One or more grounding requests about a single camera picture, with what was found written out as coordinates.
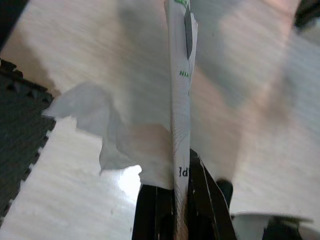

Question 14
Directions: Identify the dark grey interlocking foam mat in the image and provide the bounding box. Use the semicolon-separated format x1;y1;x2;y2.
0;57;56;213

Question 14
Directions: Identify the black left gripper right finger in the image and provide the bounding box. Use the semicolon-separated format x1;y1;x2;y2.
186;147;237;240

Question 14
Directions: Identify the white printed paper wrapper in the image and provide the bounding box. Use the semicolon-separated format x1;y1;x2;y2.
163;0;200;208

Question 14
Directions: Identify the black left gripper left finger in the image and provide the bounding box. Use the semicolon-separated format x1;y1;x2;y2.
131;183;177;240

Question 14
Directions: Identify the black furniture panel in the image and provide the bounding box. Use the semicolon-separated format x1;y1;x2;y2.
0;0;29;50

